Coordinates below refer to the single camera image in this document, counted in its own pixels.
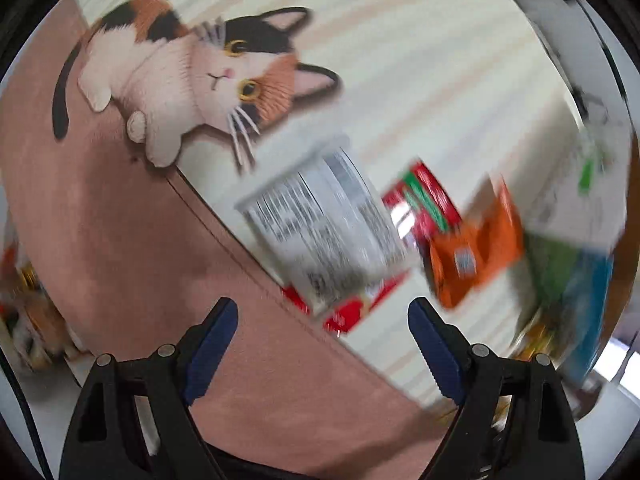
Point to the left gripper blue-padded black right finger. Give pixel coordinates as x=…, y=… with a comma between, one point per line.
x=513, y=419

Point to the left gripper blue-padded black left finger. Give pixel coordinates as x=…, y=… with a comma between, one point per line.
x=132, y=418

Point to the orange snack packet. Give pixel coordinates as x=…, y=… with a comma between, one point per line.
x=474, y=253

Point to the red green snack packet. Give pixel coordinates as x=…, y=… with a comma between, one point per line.
x=419, y=206

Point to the silver grey snack packet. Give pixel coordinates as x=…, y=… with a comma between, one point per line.
x=327, y=228

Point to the striped cat print tablecloth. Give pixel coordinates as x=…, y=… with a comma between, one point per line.
x=133, y=256

